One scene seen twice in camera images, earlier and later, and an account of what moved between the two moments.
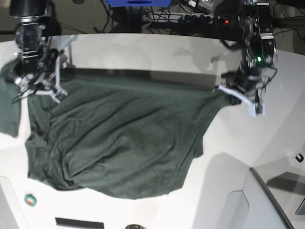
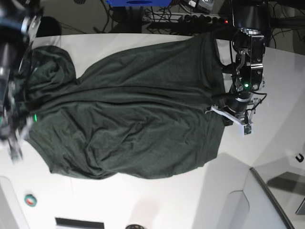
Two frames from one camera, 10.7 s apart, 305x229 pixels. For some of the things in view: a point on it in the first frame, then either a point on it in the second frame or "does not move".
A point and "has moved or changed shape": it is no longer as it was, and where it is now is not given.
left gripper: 39,75 -> 15,126
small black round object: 134,226 does not move
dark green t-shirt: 118,136 has moved or changed shape
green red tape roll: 30,200 does not move
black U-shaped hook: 301,159 does not move
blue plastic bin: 139,3 does not move
